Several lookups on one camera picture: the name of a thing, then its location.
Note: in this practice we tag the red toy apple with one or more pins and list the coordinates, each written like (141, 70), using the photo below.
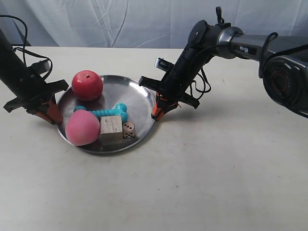
(87, 85)

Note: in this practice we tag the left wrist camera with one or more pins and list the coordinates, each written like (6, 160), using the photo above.
(41, 67)

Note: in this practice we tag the white backdrop cloth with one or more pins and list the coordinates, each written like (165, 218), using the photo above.
(141, 23)

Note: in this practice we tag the round metal plate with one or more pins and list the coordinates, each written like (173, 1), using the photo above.
(116, 89)

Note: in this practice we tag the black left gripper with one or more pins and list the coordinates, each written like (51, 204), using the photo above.
(32, 92)

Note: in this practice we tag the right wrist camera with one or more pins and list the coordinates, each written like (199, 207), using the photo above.
(163, 64)

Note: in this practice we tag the wooden cube block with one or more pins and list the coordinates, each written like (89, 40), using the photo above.
(111, 132)

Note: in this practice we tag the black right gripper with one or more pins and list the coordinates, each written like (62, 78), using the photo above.
(171, 88)

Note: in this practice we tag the pink toy peach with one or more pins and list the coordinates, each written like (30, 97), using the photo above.
(82, 128)

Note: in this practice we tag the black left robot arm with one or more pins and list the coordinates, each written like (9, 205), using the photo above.
(11, 63)

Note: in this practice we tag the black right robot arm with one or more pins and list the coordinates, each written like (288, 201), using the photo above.
(283, 66)

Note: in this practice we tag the small wooden die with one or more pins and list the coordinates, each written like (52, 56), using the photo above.
(128, 130)

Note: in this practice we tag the teal bone toy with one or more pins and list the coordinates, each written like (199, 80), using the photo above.
(120, 109)

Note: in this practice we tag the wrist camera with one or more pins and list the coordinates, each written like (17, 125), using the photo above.
(41, 67)
(163, 64)

